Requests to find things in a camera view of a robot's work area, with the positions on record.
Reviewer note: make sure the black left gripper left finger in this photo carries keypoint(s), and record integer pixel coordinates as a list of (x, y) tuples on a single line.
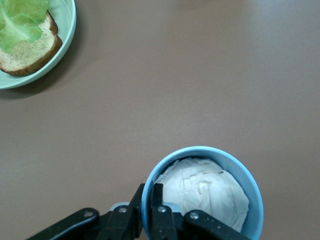
[(112, 225)]

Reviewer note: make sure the mint green plate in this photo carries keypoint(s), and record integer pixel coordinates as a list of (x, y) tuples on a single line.
[(65, 30)]

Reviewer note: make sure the crumpled white paper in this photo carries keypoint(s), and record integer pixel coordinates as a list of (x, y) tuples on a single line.
[(205, 187)]

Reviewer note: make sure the brown bread slice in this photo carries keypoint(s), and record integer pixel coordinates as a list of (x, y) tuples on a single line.
[(32, 52)]

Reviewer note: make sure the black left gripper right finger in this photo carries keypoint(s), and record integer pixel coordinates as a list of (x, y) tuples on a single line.
[(165, 225)]

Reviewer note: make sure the green lettuce leaf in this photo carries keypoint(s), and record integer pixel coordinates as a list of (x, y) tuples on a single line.
[(17, 22)]

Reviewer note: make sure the light blue plastic cup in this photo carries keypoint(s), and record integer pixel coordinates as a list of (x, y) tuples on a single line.
[(250, 187)]

